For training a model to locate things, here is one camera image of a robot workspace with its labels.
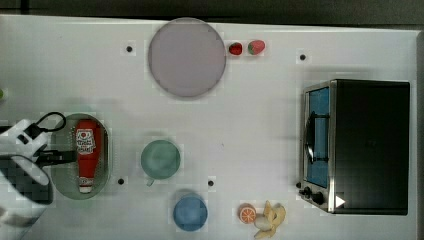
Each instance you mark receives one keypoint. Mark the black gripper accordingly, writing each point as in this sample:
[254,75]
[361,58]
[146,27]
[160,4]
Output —
[52,157]

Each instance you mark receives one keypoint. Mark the red plush ketchup bottle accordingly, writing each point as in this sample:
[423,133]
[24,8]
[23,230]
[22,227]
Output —
[88,146]

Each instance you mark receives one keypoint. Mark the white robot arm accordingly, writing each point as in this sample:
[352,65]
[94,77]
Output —
[26,190]

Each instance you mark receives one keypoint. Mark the blue bowl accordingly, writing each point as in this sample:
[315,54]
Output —
[190,213]

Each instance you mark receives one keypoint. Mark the lavender round plate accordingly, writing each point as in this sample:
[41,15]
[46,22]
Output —
[187,57]

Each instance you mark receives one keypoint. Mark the toy orange half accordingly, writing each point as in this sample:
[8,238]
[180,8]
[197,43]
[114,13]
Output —
[247,213]

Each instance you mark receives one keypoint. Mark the dark red toy strawberry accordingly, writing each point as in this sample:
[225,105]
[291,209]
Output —
[236,49]

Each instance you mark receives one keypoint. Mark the toy peeled banana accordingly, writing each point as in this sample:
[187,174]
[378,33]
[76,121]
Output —
[269,221]

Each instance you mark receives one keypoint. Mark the light red toy strawberry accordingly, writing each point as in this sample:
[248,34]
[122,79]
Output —
[255,47]

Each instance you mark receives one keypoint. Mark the black toaster oven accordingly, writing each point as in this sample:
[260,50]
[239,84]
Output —
[356,146]

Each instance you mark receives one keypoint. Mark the green cup with handle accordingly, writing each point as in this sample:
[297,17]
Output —
[160,159]

